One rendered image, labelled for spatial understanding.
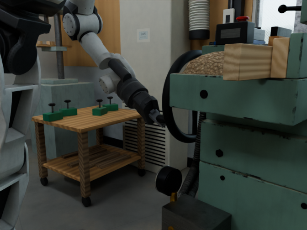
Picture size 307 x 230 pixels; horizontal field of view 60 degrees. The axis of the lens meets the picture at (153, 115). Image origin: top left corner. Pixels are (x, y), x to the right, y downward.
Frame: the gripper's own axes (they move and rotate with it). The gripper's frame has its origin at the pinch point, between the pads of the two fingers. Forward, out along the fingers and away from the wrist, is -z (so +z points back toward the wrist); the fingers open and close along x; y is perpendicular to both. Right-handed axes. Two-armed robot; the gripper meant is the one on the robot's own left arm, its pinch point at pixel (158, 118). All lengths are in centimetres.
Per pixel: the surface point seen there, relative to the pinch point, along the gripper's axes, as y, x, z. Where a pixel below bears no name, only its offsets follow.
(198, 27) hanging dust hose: 86, -58, 72
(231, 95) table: -1.0, 38.8, -25.7
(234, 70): -4, 48, -28
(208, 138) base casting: -1.6, 21.3, -22.5
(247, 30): 20.9, 28.6, -11.6
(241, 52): -3, 50, -27
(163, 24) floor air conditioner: 70, -57, 92
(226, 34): 18.7, 26.6, -7.6
